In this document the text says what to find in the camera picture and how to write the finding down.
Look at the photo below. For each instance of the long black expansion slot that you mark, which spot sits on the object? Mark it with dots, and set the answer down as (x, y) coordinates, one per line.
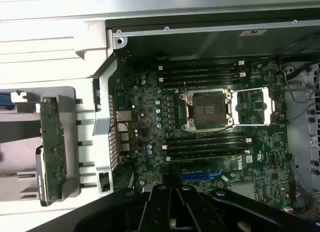
(190, 164)

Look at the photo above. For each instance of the metal socket cover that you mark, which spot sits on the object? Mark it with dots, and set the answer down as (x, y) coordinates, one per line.
(268, 107)

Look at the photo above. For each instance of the CPU socket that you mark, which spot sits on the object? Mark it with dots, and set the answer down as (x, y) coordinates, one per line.
(205, 109)

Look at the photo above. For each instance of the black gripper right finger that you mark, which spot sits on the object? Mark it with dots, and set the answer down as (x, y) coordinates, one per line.
(250, 212)

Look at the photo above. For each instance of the silver chipset heatsink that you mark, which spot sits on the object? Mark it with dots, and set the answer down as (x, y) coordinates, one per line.
(246, 189)

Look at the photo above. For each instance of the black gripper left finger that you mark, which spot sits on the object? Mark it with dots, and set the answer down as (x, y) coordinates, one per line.
(112, 212)

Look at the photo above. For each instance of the grey parts rack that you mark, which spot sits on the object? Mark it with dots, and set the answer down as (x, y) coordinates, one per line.
(17, 154)

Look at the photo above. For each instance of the open black PC case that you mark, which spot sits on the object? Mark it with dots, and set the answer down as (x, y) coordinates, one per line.
(102, 122)

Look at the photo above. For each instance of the thin metal locking lever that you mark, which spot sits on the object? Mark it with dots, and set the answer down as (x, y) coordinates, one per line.
(215, 133)

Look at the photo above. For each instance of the black RAM slot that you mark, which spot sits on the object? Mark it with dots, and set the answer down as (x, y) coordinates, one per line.
(207, 138)
(200, 65)
(200, 71)
(207, 143)
(200, 83)
(247, 151)
(200, 77)
(207, 149)

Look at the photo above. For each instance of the blue expansion slot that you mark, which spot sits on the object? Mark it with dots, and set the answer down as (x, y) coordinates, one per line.
(195, 177)

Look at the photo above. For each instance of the green motherboard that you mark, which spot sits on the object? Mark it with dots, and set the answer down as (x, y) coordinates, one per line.
(270, 147)

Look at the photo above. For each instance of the hard drive in blue caddy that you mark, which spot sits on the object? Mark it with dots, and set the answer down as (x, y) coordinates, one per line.
(6, 100)

